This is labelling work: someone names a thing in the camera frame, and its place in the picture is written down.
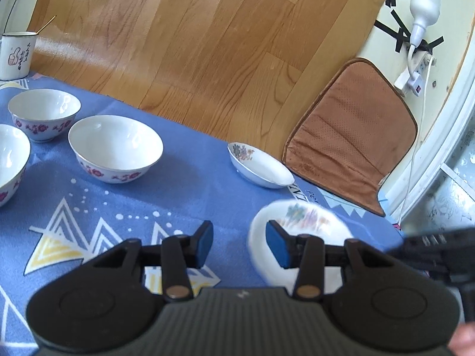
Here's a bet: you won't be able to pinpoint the black tape strips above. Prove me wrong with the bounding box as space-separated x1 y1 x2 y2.
374 0 445 53

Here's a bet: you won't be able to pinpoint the white floral plate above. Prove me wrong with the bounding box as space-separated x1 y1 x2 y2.
248 198 355 290
227 142 295 189

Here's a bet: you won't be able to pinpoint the white light bulb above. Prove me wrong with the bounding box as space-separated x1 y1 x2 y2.
408 0 441 45

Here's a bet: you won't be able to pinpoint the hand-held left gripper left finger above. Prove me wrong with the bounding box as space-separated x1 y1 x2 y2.
85 220 214 302

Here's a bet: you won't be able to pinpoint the blue printed tablecloth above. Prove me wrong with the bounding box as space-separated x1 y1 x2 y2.
0 72 405 356

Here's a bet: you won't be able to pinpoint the white bowl with floral rim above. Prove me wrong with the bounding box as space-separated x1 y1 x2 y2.
68 115 164 184
8 89 81 143
0 124 31 208

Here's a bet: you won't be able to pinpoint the white framed patterned glass door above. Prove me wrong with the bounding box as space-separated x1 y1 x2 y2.
389 44 475 238

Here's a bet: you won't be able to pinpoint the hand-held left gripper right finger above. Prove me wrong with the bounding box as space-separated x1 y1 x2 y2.
265 220 394 301

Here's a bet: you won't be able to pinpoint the white cable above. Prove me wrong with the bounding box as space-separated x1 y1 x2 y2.
399 57 435 219

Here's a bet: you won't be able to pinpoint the brown seat cushion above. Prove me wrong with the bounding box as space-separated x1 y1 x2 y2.
282 57 419 217

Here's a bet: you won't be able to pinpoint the gold spoon handle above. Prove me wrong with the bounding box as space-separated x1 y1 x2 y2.
36 15 57 34

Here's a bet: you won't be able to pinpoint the white enamel mug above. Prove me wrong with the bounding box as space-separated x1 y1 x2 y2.
0 31 39 81

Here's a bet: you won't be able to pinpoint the white power strip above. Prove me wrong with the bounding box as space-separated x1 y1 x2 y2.
394 72 425 96
406 42 435 78

